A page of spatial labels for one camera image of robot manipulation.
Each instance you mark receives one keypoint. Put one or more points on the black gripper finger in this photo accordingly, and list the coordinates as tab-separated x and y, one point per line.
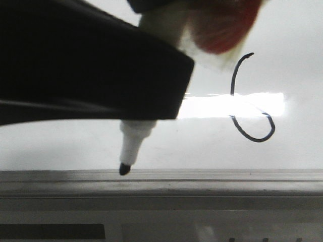
70	60

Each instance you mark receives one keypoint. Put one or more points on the white whiteboard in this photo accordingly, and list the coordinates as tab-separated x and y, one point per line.
261	148

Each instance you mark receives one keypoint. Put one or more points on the black label strip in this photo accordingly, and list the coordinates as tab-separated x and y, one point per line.
52	231

